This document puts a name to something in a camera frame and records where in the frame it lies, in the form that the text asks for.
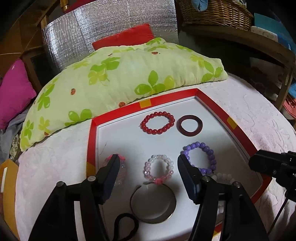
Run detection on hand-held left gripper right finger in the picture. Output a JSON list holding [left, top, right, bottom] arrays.
[[177, 153, 270, 241]]

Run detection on wooden shelf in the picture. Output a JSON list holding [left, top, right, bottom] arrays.
[[183, 23, 296, 112]]

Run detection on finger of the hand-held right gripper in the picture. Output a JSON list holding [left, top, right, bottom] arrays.
[[248, 149, 296, 202]]

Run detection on dark red ring bangle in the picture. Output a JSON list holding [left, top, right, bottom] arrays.
[[177, 114, 202, 137]]

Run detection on grey cloth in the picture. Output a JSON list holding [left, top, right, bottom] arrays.
[[0, 109, 30, 160]]

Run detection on wicker basket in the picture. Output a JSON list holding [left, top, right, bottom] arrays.
[[176, 0, 254, 30]]

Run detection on brown cardboard box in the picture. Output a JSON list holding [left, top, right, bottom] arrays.
[[0, 0, 63, 61]]

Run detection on teal box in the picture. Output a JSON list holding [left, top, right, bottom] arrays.
[[254, 13, 292, 49]]

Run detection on red cushion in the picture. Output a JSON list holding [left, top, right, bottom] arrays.
[[92, 23, 155, 50]]

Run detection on green leaf print pillow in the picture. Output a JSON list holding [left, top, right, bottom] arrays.
[[20, 37, 229, 152]]

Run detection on pale pink neon bead bracelet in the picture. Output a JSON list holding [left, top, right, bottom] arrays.
[[105, 153, 126, 186]]

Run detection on silver foil insulation sheet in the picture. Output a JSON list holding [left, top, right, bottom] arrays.
[[41, 0, 178, 72]]

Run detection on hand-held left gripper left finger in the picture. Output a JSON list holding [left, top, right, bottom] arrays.
[[28, 154, 121, 241]]

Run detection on purple bead bracelet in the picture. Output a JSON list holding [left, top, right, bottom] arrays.
[[181, 142, 217, 175]]

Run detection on black cable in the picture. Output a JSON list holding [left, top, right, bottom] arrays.
[[269, 197, 289, 234]]

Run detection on red bead bracelet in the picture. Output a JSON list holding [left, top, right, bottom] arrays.
[[140, 111, 175, 135]]

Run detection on orange cardboard piece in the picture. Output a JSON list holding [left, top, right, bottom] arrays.
[[0, 159, 20, 239]]

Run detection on red cardboard box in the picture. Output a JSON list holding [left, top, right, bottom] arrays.
[[86, 88, 273, 241]]

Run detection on black hair tie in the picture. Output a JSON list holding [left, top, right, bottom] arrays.
[[113, 213, 139, 241]]

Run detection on blue cloth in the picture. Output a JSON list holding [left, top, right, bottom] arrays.
[[192, 0, 208, 11]]

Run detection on silver metal bangle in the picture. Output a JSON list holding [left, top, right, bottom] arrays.
[[130, 182, 176, 224]]

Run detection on pink white bead bracelet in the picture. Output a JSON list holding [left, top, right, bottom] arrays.
[[144, 155, 174, 185]]

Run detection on magenta cushion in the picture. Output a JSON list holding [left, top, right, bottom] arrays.
[[0, 59, 37, 130]]

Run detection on pale pink blanket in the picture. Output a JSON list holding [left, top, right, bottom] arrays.
[[15, 76, 296, 241]]

